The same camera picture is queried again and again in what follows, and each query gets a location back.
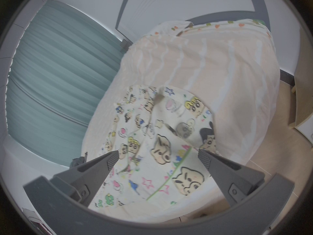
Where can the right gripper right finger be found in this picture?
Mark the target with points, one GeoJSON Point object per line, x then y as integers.
{"type": "Point", "coordinates": [227, 180]}

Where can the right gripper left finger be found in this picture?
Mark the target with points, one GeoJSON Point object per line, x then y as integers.
{"type": "Point", "coordinates": [85, 180]}

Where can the white printed pyjama top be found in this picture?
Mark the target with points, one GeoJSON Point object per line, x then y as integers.
{"type": "Point", "coordinates": [159, 136]}

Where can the pile of clothes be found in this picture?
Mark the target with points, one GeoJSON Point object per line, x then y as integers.
{"type": "Point", "coordinates": [77, 162]}

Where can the blue-green curtain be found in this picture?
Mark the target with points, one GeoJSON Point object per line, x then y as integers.
{"type": "Point", "coordinates": [44, 131]}
{"type": "Point", "coordinates": [63, 45]}

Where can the bed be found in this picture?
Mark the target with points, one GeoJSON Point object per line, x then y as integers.
{"type": "Point", "coordinates": [207, 70]}

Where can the pale wood bedside table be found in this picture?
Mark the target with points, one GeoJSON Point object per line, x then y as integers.
{"type": "Point", "coordinates": [304, 94]}

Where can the grey bedside table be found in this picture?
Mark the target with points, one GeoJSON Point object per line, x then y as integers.
{"type": "Point", "coordinates": [125, 45]}

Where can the white printed pillow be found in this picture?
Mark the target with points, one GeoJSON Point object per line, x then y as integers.
{"type": "Point", "coordinates": [232, 26]}

